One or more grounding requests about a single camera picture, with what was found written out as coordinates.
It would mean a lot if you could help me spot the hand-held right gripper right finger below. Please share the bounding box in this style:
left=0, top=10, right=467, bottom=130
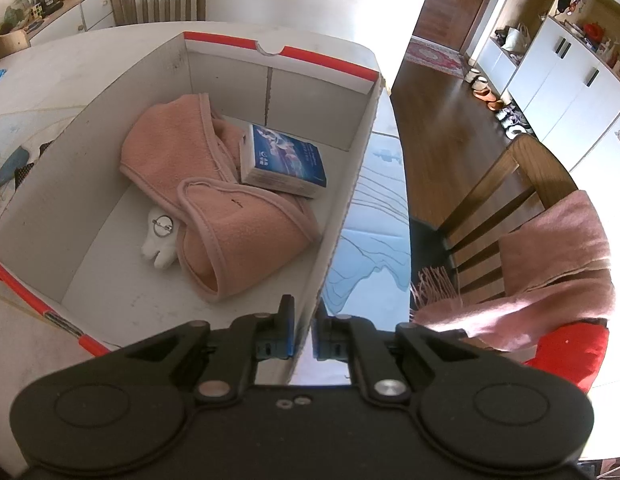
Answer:
left=312, top=305, right=496, bottom=403

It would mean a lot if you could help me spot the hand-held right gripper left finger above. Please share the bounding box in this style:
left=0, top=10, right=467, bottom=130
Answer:
left=110, top=294, right=297, bottom=405

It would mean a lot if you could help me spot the pink fleece headband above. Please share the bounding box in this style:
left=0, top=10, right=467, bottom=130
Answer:
left=120, top=92, right=321, bottom=304

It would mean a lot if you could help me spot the white tooth-shaped plush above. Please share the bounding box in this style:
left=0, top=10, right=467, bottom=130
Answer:
left=141, top=206, right=183, bottom=271

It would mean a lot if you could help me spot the white cardboard box red trim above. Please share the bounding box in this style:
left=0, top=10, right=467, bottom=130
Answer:
left=0, top=31, right=385, bottom=386

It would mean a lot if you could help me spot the blue printed table mat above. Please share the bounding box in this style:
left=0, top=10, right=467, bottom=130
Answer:
left=322, top=132, right=411, bottom=333

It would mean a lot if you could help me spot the red cushion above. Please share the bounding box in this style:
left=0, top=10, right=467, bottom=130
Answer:
left=522, top=322, right=611, bottom=395

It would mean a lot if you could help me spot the pink fringed scarf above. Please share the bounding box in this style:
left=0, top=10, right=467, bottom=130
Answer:
left=410, top=189, right=618, bottom=353

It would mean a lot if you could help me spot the wooden chair with black seat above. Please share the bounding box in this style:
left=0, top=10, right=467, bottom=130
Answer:
left=407, top=132, right=581, bottom=311

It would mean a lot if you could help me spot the row of shoes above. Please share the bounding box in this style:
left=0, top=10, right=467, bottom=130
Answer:
left=465, top=67, right=536, bottom=141

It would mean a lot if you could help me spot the grey mesh pouch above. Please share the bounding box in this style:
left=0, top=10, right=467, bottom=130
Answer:
left=12, top=160, right=38, bottom=188

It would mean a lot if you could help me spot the red patterned rug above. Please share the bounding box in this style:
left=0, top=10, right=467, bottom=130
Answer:
left=404, top=35, right=473, bottom=80

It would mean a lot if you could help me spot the white tote bag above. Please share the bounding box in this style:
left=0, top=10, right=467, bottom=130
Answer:
left=501, top=24, right=532, bottom=53

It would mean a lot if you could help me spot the white and wood cabinet unit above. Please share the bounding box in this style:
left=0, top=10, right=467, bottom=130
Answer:
left=470, top=0, right=620, bottom=176

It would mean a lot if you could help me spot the dark wooden door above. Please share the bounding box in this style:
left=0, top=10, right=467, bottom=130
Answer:
left=412, top=0, right=513, bottom=53

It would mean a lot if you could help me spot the white sideboard cabinet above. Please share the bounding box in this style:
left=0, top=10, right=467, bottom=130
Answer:
left=27, top=0, right=124, bottom=46

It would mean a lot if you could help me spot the small wooden box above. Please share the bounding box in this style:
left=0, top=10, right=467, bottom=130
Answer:
left=0, top=29, right=31, bottom=63

